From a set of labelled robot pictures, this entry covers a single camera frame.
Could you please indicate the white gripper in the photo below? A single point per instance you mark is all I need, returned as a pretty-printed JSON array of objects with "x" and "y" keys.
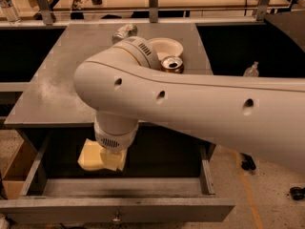
[{"x": 114, "y": 141}]

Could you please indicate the yellow sponge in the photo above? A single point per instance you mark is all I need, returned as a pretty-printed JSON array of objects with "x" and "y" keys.
[{"x": 90, "y": 156}]

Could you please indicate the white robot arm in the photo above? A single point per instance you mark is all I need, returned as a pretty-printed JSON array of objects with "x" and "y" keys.
[{"x": 263, "y": 116}]

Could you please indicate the open grey top drawer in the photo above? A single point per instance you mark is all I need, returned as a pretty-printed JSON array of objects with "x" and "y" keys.
[{"x": 138, "y": 199}]

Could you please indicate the metal drawer knob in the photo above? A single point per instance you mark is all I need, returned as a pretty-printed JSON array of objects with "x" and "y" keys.
[{"x": 116, "y": 219}]

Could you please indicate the grey cabinet with top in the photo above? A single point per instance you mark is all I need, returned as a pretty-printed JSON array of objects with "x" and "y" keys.
[{"x": 56, "y": 122}]

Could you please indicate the cardboard box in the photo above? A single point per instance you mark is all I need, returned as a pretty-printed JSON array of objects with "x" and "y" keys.
[{"x": 15, "y": 175}]

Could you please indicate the upright brown soda can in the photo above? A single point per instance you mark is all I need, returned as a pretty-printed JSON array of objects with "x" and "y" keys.
[{"x": 172, "y": 64}]

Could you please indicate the white paper bowl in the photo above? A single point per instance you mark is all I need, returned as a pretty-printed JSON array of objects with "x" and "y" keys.
[{"x": 166, "y": 47}]

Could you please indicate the silver can lying down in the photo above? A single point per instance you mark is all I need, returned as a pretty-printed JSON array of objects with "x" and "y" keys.
[{"x": 124, "y": 32}]

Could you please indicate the clear sanitizer pump bottle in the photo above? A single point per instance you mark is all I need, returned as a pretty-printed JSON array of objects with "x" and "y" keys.
[{"x": 252, "y": 71}]

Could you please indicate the black caster wheel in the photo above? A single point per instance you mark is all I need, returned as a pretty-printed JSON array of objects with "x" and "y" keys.
[{"x": 297, "y": 193}]

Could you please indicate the plastic water bottle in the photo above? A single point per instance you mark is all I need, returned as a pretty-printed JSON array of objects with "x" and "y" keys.
[{"x": 10, "y": 11}]

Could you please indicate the black metal stand frame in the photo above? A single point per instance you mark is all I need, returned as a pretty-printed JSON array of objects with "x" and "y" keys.
[{"x": 247, "y": 163}]

